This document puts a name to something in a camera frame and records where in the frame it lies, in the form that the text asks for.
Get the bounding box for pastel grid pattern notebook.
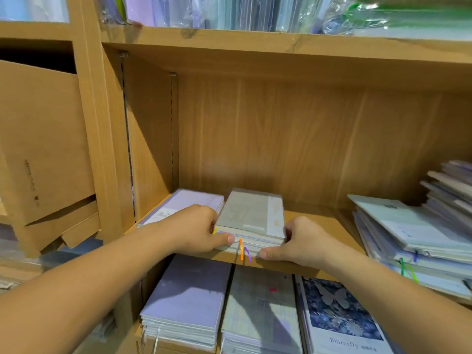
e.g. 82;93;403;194
220;265;303;354

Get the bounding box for row of plastic wrapped folders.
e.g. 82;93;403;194
96;0;348;34

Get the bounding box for wooden shelf unit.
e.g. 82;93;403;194
0;0;472;354

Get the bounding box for stack of sage cover notebooks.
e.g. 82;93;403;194
214;189;286;255

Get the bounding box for stack of flat wrapped packets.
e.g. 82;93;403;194
0;225;115;344

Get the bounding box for pile of small notebooks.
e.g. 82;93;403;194
348;160;472;299

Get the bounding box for blue butterfly cover notebook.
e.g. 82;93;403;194
295;274;395;354

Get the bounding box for person's left forearm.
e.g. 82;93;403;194
0;232;185;354

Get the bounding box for person's left hand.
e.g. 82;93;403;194
158;204;236;257

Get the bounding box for lilac cover notebook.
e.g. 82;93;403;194
139;189;224;227

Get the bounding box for large plain lilac notebook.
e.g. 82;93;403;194
140;254;233;351

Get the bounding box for person's right hand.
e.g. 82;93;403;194
258;215;340;271

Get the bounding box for blue white packaged items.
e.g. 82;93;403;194
0;0;69;23

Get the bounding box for person's right forearm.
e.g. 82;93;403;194
321;243;472;354

